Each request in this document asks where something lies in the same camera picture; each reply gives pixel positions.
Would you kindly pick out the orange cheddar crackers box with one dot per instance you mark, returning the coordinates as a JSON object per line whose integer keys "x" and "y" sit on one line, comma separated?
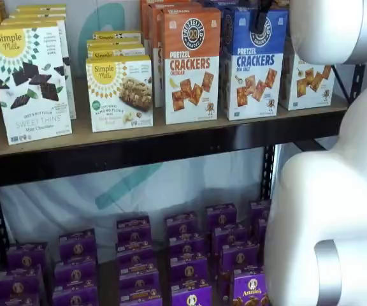
{"x": 157, "y": 32}
{"x": 190, "y": 79}
{"x": 144, "y": 25}

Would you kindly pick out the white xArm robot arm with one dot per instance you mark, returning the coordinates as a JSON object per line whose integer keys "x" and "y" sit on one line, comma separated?
{"x": 330, "y": 191}

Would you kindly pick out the Simple Mills almond bars box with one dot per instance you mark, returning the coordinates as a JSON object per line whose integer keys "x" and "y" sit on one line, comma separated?
{"x": 116, "y": 35}
{"x": 113, "y": 43}
{"x": 119, "y": 95}
{"x": 116, "y": 52}

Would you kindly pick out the black metal shelf frame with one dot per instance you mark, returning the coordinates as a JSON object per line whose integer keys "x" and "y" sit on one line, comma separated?
{"x": 139, "y": 159}

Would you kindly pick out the purple Annie's boxes group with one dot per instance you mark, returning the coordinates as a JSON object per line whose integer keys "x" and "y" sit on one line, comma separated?
{"x": 107, "y": 277}

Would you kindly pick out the blue sea salt crackers box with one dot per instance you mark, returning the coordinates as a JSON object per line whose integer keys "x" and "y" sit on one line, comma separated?
{"x": 212, "y": 3}
{"x": 253, "y": 79}

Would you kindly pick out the white backdrop sheet teal logo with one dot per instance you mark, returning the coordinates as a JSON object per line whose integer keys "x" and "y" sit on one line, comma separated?
{"x": 75, "y": 197}

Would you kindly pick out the purple Annie's box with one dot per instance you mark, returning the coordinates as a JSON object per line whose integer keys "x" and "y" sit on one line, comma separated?
{"x": 134, "y": 231}
{"x": 140, "y": 298}
{"x": 260, "y": 212}
{"x": 135, "y": 256}
{"x": 188, "y": 271}
{"x": 76, "y": 247}
{"x": 75, "y": 298}
{"x": 221, "y": 218}
{"x": 186, "y": 248}
{"x": 75, "y": 275}
{"x": 250, "y": 293}
{"x": 182, "y": 224}
{"x": 229, "y": 237}
{"x": 139, "y": 279}
{"x": 27, "y": 256}
{"x": 239, "y": 258}
{"x": 261, "y": 229}
{"x": 14, "y": 301}
{"x": 191, "y": 296}
{"x": 19, "y": 283}

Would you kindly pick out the wooden shelf board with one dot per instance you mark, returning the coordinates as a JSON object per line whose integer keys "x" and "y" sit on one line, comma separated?
{"x": 170, "y": 134}

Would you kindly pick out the Simple Mills Sweet Thins box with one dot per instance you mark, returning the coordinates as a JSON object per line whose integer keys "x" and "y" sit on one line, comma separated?
{"x": 40, "y": 11}
{"x": 41, "y": 6}
{"x": 30, "y": 21}
{"x": 27, "y": 95}
{"x": 37, "y": 16}

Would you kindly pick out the gold honey mustard crackers box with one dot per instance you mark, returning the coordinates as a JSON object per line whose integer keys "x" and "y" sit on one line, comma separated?
{"x": 311, "y": 83}

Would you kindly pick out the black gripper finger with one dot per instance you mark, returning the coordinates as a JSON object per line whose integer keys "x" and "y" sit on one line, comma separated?
{"x": 260, "y": 19}

